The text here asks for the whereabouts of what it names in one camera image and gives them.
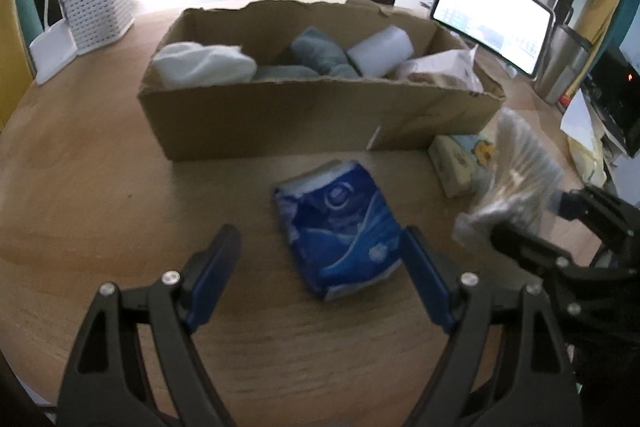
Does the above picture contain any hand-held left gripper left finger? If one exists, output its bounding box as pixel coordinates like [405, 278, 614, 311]
[56, 223, 243, 427]

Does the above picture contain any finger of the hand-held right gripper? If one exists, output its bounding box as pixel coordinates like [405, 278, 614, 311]
[490, 221, 606, 283]
[549, 185, 640, 253]

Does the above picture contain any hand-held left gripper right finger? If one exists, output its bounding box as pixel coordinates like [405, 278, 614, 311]
[400, 226, 583, 427]

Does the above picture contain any bag of cotton swabs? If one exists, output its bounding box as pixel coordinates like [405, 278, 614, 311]
[452, 109, 566, 245]

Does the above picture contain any blue tissue packet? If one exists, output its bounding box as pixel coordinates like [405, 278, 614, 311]
[273, 159, 406, 303]

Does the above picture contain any cardboard box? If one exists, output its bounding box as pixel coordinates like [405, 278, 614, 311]
[137, 0, 507, 162]

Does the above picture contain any clear plastic packet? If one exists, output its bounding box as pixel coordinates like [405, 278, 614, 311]
[395, 46, 485, 94]

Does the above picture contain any white cloth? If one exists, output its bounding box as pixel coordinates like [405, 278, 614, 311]
[152, 42, 257, 88]

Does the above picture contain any white tissue roll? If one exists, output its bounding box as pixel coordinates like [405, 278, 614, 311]
[346, 25, 415, 76]

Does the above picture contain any grey towel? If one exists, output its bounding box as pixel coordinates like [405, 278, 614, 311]
[252, 26, 361, 82]

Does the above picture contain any yellow-green packet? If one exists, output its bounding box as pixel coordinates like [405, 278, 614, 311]
[567, 132, 608, 188]

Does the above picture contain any white folded paper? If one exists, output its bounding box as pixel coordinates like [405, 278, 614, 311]
[560, 91, 598, 140]

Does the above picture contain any yellow cartoon tissue pack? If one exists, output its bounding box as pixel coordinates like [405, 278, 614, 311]
[429, 133, 501, 198]

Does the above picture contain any black electronic device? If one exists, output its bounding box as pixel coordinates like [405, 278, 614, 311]
[580, 44, 640, 158]

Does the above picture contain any steel tumbler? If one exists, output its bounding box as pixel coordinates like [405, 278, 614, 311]
[532, 24, 591, 106]

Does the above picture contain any tablet with lit screen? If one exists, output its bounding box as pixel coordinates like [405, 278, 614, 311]
[430, 0, 556, 80]

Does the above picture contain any white perforated basket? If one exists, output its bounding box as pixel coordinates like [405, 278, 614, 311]
[56, 0, 136, 55]

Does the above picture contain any yellow curtain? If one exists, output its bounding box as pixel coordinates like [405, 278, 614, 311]
[0, 0, 36, 128]

